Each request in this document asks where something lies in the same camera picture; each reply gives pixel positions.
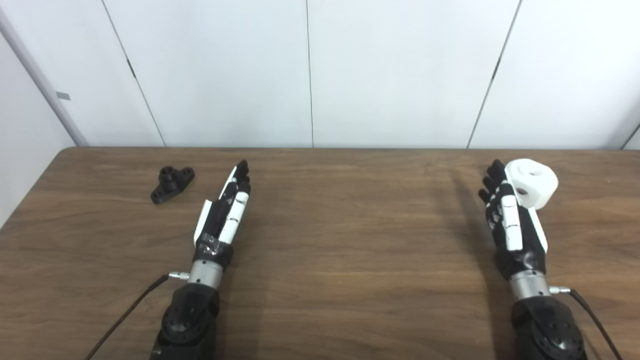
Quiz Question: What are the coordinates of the black flanged holder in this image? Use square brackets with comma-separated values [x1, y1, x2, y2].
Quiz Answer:
[150, 166, 196, 205]

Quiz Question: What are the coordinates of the round white plastic piece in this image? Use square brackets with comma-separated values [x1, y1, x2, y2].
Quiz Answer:
[504, 158, 559, 210]

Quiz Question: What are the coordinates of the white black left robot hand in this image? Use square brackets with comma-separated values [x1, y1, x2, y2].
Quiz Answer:
[193, 159, 252, 271]

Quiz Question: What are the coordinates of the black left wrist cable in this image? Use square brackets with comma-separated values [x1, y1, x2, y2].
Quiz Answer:
[84, 272, 191, 360]

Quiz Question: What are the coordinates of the grey wall corner trim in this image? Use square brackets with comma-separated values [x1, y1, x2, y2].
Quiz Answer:
[0, 7, 90, 147]

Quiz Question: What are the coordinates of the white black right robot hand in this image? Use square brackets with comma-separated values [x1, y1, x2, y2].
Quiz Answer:
[477, 159, 549, 281]

